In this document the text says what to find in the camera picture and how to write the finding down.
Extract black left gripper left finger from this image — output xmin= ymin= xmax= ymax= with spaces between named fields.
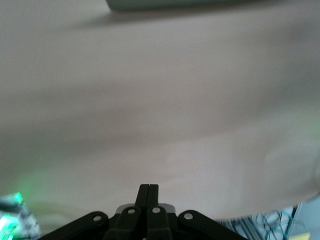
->
xmin=42 ymin=184 xmax=150 ymax=240

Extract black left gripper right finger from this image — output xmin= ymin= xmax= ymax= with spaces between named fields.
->
xmin=147 ymin=184 xmax=243 ymax=240

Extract silver grey laptop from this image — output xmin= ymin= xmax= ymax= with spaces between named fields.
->
xmin=106 ymin=0 xmax=253 ymax=12

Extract brown table cover sheet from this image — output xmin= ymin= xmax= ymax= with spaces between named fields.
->
xmin=0 ymin=0 xmax=320 ymax=240

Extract black tangled floor cables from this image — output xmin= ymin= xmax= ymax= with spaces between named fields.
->
xmin=219 ymin=202 xmax=311 ymax=240

